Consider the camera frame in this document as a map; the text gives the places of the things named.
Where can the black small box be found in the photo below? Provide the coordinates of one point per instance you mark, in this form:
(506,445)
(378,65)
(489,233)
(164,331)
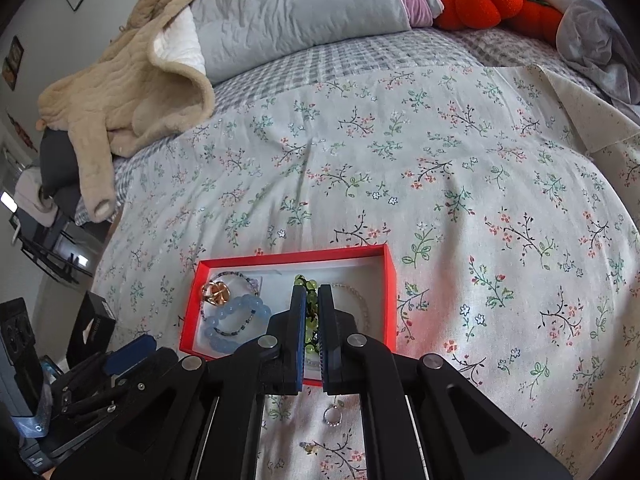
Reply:
(92,330)

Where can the grey pillow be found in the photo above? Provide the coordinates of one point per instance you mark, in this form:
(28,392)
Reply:
(238,35)

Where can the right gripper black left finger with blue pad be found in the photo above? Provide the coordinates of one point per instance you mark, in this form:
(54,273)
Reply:
(216,420)

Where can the beige quilted jacket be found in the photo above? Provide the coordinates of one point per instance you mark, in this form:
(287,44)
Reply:
(149,83)

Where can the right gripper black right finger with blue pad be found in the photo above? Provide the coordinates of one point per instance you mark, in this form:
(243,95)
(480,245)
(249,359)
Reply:
(421,419)

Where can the green bead ornament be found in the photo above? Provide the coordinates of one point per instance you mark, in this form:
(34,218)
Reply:
(311,344)

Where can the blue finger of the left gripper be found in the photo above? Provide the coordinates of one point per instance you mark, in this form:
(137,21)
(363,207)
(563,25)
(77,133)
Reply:
(129,355)

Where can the gold ring earrings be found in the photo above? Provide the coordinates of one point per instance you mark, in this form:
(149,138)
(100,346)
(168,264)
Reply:
(215,293)

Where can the orange plush toy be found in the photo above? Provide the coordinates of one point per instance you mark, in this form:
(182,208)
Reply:
(531,18)

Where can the floral bed sheet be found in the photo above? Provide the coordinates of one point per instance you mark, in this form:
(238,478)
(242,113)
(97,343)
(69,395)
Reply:
(503,183)

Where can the red jewelry box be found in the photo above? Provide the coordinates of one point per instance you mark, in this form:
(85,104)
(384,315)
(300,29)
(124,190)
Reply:
(362,280)

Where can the grey crumpled clothing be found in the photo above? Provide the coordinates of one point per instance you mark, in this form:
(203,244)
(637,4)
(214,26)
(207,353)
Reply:
(590,41)

